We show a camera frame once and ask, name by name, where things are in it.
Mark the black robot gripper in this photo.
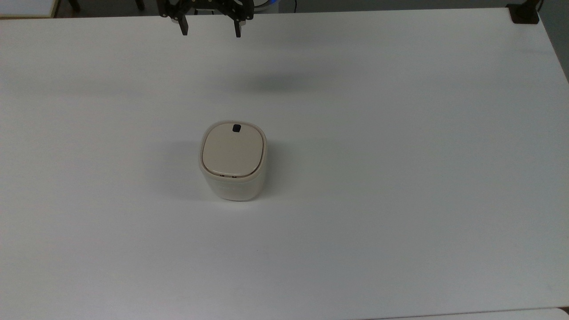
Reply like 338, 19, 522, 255
158, 0, 255, 38

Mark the small cream trash bin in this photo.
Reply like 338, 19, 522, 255
198, 120, 268, 202

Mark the wood-edged side table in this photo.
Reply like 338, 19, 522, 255
0, 0, 61, 19

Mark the beige hinged bin lid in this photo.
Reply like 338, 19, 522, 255
202, 122, 265, 177

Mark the black table clamp mount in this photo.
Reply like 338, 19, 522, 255
506, 0, 543, 24

